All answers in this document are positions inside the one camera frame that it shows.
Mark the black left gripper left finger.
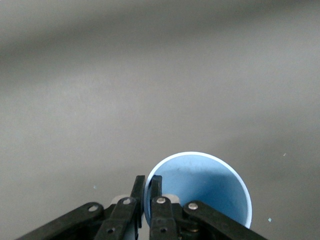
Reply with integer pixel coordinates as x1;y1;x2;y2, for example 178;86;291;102
14;174;147;240

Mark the light blue cup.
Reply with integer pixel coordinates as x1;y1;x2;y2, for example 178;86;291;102
143;150;253;230

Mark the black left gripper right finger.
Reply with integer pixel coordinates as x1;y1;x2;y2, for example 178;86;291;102
149;174;269;240

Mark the dark grey table cloth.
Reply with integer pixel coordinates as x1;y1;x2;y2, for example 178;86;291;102
0;0;320;240

